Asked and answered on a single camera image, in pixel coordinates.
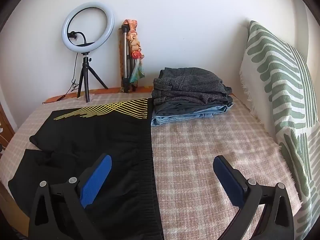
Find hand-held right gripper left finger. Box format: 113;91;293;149
28;154;113;240

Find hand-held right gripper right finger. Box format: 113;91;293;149
212;155;294;240

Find colourful orange scarf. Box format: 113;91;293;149
123;19;145;85

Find green patterned fringed pillow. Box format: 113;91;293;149
239;20;320;240

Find white ring light on tripod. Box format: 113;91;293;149
61;2;115;103

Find pink checked blanket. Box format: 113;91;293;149
0;90;303;240

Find orange leaf print sheet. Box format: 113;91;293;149
42;86;153;104

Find wooden bedside furniture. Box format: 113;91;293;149
0;102;15;140

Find black ring light cable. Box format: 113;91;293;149
42;51;80;105

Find dark grey folded pants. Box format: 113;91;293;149
153;96;234;117

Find folded silver tripod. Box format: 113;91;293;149
117;24;138;93

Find light blue jeans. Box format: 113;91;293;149
151;104;233;127

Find black pants with yellow stripes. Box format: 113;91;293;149
7;98;165;240

